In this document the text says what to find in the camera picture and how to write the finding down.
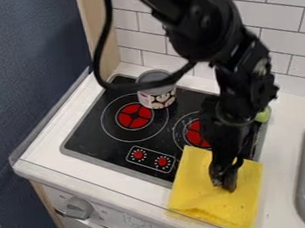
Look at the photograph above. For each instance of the white can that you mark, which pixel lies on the white can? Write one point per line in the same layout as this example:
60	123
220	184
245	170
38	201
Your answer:
157	97

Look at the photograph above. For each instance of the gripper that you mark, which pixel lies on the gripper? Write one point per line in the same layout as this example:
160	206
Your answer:
228	139

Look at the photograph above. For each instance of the yellow cloth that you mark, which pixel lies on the yellow cloth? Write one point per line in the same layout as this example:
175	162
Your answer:
212	201

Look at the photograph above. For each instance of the green toy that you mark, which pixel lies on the green toy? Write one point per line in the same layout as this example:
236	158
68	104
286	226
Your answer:
263	115

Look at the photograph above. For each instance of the toy stove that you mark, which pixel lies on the toy stove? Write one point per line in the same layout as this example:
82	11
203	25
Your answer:
112	136

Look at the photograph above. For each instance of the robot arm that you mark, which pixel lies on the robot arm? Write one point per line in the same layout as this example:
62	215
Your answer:
205	24

